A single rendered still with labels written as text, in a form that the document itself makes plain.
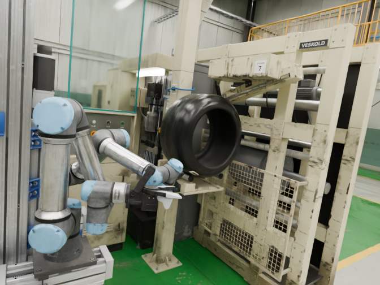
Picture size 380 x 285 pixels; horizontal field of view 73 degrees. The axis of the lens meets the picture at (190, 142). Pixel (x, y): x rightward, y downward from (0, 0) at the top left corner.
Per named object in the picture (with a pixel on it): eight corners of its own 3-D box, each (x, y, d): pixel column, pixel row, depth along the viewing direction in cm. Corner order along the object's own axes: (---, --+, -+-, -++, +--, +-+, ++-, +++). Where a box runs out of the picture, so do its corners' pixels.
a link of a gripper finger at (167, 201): (180, 211, 91) (159, 205, 95) (182, 194, 91) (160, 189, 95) (176, 212, 88) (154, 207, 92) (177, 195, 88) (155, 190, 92)
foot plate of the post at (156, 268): (141, 256, 233) (141, 252, 232) (166, 249, 249) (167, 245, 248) (155, 273, 212) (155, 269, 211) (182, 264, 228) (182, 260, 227)
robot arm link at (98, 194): (85, 198, 97) (86, 176, 96) (115, 200, 99) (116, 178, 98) (78, 206, 90) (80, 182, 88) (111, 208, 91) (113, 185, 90)
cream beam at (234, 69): (206, 78, 213) (208, 59, 211) (228, 82, 228) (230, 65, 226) (267, 76, 165) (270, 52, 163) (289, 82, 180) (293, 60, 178)
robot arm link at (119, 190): (116, 180, 98) (113, 184, 90) (129, 181, 99) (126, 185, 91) (115, 199, 98) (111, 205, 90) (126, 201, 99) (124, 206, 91)
